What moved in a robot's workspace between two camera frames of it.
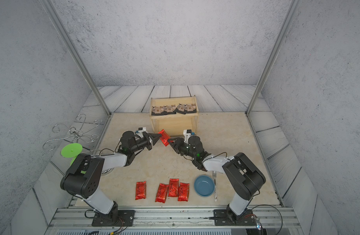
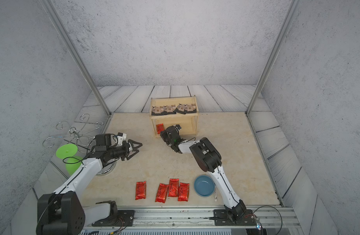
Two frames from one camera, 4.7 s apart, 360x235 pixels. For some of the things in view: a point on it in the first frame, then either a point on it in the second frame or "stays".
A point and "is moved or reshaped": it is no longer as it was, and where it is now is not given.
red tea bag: (161, 195) stays
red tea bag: (164, 137) is moved or reshaped
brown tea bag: (169, 108) stays
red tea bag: (140, 190) stays
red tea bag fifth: (183, 192) stays
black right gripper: (180, 142) -> (163, 134)
